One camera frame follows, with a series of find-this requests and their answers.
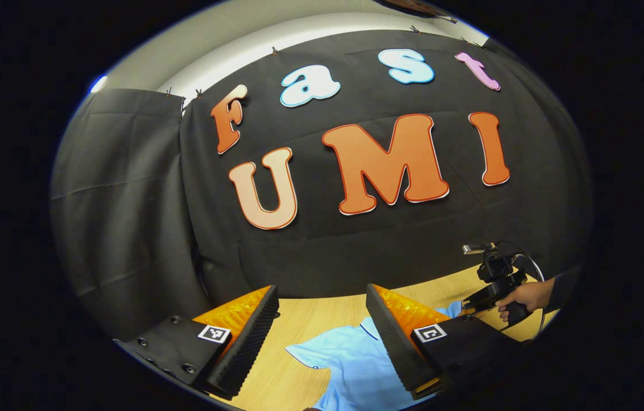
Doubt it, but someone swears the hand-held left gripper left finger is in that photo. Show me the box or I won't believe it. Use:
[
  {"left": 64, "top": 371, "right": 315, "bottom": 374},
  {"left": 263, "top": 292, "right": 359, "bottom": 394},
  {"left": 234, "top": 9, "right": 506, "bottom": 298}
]
[{"left": 114, "top": 285, "right": 280, "bottom": 400}]

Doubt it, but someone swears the light blue T-shirt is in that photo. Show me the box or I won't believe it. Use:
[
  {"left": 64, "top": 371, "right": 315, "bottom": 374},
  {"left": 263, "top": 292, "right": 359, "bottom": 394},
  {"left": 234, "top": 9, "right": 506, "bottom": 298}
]
[{"left": 285, "top": 301, "right": 465, "bottom": 411}]

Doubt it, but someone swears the right hand-held gripper cable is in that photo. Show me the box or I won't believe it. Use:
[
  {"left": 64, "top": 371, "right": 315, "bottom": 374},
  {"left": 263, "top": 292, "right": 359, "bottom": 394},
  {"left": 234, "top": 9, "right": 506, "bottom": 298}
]
[{"left": 497, "top": 240, "right": 548, "bottom": 337}]

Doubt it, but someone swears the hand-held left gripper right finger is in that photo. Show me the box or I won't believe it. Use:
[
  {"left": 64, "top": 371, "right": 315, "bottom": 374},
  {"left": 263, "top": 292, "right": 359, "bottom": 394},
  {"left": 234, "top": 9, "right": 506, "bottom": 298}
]
[{"left": 366, "top": 283, "right": 528, "bottom": 401}]

